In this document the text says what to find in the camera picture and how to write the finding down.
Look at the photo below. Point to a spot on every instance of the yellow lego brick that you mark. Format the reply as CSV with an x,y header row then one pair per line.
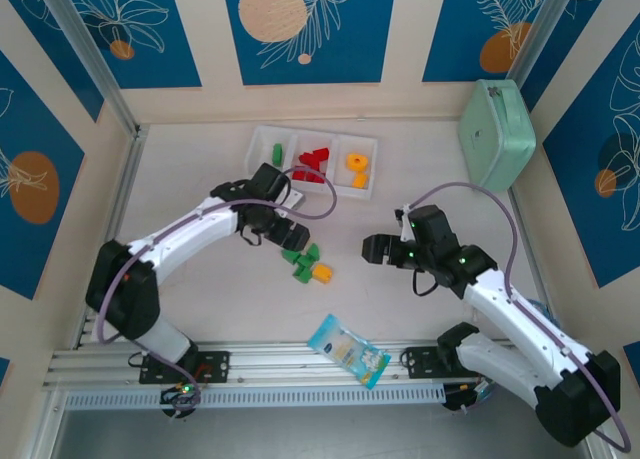
x,y
360,180
323,274

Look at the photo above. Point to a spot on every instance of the white three-compartment tray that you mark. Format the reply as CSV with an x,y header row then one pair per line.
x,y
262,154

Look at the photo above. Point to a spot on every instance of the yellow round toy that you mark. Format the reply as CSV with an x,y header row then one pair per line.
x,y
357,161

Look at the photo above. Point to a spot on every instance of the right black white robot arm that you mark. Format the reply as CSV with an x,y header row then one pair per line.
x,y
505,309

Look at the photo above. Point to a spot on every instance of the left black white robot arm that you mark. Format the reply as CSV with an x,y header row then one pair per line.
x,y
125,289

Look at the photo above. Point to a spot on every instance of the blue wet wipes packet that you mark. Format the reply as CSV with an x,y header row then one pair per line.
x,y
345,351

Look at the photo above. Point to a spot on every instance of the mint green zip case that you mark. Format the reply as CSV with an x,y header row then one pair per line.
x,y
495,134

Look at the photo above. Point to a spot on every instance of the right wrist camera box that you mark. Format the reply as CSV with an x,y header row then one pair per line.
x,y
406,226

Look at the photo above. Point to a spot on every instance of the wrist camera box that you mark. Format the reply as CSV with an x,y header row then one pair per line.
x,y
295,199
406,226

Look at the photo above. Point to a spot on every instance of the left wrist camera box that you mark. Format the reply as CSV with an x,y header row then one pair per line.
x,y
295,199

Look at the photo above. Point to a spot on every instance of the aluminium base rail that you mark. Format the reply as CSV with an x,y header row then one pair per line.
x,y
280,364

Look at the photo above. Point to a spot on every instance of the aluminium frame post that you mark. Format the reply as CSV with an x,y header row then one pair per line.
x,y
90,49
539,34

